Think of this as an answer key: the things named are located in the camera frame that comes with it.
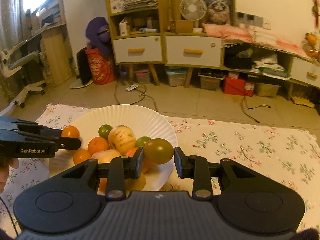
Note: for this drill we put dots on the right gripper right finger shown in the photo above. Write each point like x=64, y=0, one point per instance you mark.
x=194, y=166

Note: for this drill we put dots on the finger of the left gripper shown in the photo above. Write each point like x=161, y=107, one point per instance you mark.
x=67, y=143
x=49, y=132

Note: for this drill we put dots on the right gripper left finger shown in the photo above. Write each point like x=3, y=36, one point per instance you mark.
x=123, y=167

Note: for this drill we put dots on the orange cherry tomato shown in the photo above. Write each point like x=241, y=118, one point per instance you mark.
x=70, y=132

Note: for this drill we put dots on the mandarin with green leaves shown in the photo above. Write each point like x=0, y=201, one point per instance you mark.
x=81, y=155

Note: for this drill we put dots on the dark green cherry tomato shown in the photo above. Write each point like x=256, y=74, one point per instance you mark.
x=141, y=142

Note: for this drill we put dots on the orange mandarin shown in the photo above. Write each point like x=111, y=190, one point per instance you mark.
x=98, y=144

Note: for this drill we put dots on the large yellow apple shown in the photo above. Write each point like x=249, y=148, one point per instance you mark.
x=106, y=156

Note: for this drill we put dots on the brownish green tomato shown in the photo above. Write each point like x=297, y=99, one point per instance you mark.
x=158, y=151

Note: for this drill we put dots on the left hand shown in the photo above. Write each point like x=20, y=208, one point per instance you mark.
x=4, y=171

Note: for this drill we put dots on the white ribbed plate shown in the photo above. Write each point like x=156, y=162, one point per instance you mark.
x=141, y=120

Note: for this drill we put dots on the wooden desk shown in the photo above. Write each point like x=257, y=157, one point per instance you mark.
x=53, y=44

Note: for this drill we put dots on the white office chair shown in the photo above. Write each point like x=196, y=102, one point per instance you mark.
x=20, y=67

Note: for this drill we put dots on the red orange snack bag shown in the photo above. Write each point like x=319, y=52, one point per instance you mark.
x=101, y=66

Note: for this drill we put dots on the white remote on floor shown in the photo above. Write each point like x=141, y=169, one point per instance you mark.
x=131, y=88

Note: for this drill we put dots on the red box under cabinet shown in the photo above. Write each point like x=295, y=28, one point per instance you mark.
x=239, y=87

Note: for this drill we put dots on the clear storage box teal lid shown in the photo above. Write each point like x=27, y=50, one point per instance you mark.
x=176, y=76

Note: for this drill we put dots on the floral tablecloth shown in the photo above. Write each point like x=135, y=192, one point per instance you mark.
x=288, y=156

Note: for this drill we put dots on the purple plush toy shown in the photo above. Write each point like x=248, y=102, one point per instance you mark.
x=98, y=33

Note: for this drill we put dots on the white drawer cabinet middle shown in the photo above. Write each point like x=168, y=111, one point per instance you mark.
x=192, y=51

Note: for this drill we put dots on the white drawer cabinet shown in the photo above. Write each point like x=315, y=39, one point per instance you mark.
x=192, y=51
x=136, y=29

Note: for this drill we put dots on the long low tv cabinet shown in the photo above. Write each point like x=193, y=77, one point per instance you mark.
x=299, y=75

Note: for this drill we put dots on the white drawer cabinet left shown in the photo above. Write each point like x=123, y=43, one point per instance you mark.
x=136, y=29

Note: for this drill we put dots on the white desk fan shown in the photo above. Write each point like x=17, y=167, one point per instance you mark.
x=193, y=10

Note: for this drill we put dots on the framed cat picture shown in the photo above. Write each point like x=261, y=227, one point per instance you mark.
x=220, y=12

